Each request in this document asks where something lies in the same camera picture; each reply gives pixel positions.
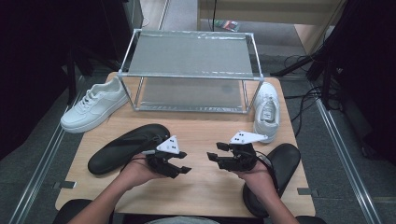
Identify dark curtain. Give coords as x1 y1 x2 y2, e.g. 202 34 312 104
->
323 0 396 164
0 0 134 161

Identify light wooden furniture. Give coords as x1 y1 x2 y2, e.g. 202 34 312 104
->
196 0 347 55

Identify metal shoe rack grey shelves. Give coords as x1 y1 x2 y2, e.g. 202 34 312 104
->
116 28 265 115

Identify person's right hand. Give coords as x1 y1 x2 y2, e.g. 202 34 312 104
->
232 162 279 200

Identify right hand-held gripper black cable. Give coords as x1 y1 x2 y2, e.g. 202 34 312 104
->
254 150 280 198

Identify black hanging cable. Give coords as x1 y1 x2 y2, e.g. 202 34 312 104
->
211 0 218 32

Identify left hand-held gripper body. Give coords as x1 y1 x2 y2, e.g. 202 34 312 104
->
145 134 181 179

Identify person's left hand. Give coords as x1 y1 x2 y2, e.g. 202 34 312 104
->
119 153 166 191

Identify black slipper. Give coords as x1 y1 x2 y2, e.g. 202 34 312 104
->
87 123 171 175
242 143 302 218

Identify colourful flat packet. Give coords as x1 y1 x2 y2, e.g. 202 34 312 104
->
214 20 241 33

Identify person's grey clothing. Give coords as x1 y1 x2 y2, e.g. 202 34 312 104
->
144 217 220 224

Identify white lace-up sneaker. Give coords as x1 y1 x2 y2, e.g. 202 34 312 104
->
60 77 132 134
252 81 281 144

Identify left hand-held gripper black cable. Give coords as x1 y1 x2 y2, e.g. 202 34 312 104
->
120 149 157 174

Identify metal floor rail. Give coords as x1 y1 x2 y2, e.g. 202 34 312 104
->
8 77 87 224
158 0 172 31
311 81 384 224

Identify black metal stand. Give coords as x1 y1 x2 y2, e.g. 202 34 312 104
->
66 43 120 105

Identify hand-held gripper black cable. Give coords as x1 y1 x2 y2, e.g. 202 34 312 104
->
254 150 280 198
120 149 157 174

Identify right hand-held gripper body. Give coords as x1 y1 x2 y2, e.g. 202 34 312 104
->
219 130 269 173

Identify black floor cable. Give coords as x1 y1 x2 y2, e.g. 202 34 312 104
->
283 54 323 138

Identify black tripod stand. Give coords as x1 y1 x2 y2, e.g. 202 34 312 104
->
270 27 344 110

